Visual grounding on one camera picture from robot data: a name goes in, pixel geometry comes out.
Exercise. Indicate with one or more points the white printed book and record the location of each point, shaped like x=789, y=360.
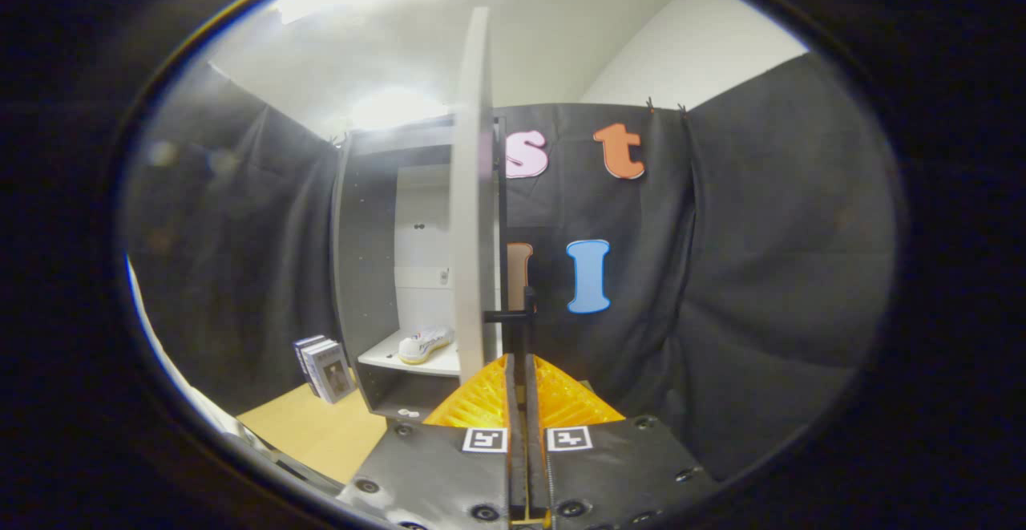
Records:
x=333, y=371
x=303, y=358

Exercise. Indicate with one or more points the white shoe yellow sole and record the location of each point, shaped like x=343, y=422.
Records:
x=425, y=344

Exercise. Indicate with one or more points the black backdrop cloth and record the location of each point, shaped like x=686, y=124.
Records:
x=761, y=273

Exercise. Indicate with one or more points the white cabinet shelf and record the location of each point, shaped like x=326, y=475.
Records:
x=385, y=358

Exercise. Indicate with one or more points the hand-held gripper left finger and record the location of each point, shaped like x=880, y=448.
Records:
x=513, y=434

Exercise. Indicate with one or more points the grey shoe cabinet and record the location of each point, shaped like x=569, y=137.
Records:
x=365, y=257

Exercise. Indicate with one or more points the white shoe cabinet door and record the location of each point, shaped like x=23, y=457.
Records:
x=469, y=193

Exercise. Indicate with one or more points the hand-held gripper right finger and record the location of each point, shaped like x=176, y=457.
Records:
x=534, y=434

